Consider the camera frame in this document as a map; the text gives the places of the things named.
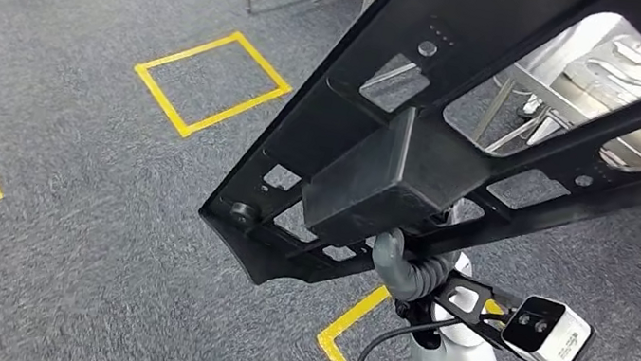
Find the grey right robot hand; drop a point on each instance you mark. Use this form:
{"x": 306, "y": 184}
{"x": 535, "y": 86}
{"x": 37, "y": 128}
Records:
{"x": 393, "y": 266}

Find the black plastic plate frame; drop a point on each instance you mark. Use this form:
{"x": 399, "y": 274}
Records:
{"x": 371, "y": 180}

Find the steel workbench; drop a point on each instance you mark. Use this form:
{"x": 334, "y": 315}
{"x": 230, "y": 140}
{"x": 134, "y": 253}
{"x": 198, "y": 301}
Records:
{"x": 541, "y": 66}

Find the yellow floor tape marking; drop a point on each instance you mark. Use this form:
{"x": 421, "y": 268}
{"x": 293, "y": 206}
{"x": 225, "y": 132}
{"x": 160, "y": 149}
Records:
{"x": 351, "y": 315}

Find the black camera bracket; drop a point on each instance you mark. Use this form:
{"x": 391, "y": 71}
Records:
{"x": 442, "y": 295}

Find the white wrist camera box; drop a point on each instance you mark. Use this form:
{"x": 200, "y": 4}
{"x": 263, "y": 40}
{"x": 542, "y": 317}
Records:
{"x": 550, "y": 340}

